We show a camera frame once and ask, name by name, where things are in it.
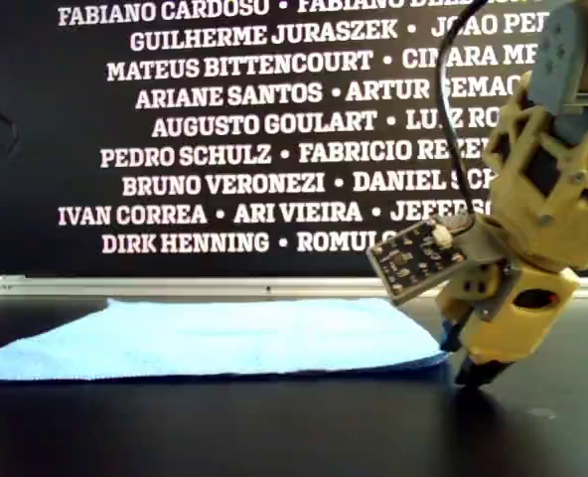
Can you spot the aluminium table frame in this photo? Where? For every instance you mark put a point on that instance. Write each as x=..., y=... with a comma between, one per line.
x=175, y=287

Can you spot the light blue microfibre cloth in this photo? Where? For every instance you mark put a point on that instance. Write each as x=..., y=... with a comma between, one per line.
x=224, y=338

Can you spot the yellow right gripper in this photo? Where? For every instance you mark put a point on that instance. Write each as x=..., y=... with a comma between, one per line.
x=542, y=308

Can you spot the yellow grey right robot arm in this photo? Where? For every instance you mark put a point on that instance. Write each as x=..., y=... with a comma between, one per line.
x=537, y=164

